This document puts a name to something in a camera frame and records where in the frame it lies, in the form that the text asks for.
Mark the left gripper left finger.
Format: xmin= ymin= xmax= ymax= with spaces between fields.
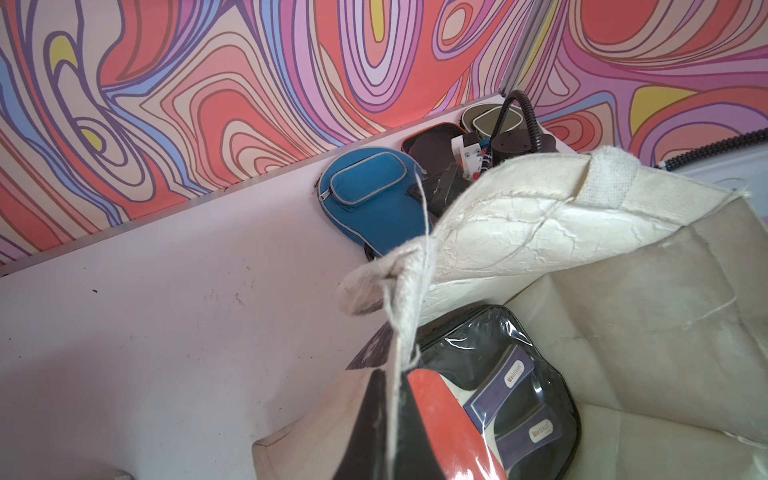
xmin=333 ymin=369 xmax=386 ymax=480

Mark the white canvas tote bag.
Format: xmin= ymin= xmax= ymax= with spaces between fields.
xmin=252 ymin=147 xmax=767 ymax=479

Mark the green paddle case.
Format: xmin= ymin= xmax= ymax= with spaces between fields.
xmin=460 ymin=104 xmax=526 ymax=139

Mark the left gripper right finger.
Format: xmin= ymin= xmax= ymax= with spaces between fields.
xmin=393 ymin=375 xmax=445 ymax=480

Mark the blue paddle case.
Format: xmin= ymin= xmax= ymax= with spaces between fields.
xmin=315 ymin=147 xmax=432 ymax=261

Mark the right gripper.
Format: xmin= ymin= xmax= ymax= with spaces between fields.
xmin=407 ymin=164 xmax=471 ymax=218

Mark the black red paddle case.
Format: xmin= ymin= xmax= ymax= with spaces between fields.
xmin=401 ymin=122 xmax=466 ymax=177

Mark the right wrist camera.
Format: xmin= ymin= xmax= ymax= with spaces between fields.
xmin=450 ymin=132 xmax=492 ymax=181

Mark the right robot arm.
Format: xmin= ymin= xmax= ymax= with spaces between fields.
xmin=402 ymin=99 xmax=767 ymax=219

